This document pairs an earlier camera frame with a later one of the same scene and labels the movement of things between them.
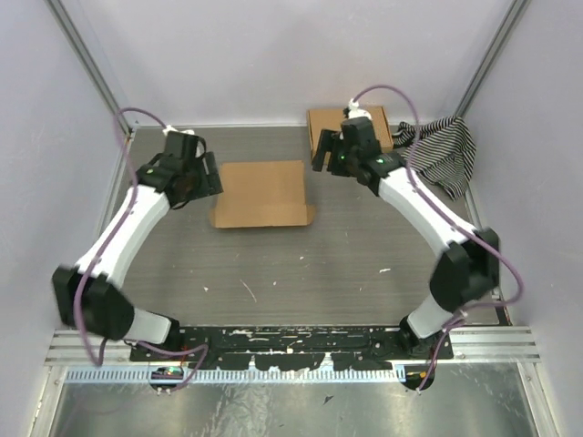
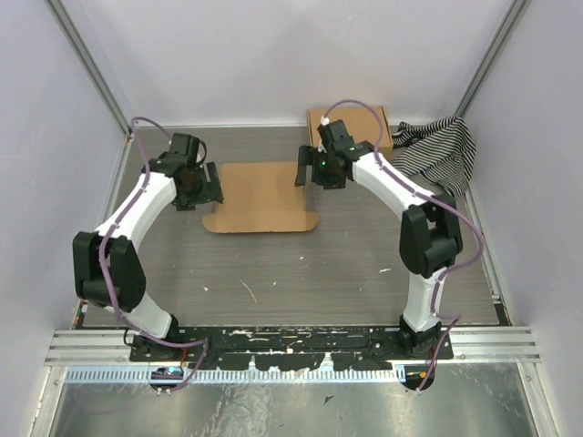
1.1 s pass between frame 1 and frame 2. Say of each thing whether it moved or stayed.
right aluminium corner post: stayed
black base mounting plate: stayed
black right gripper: moved
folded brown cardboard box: stayed
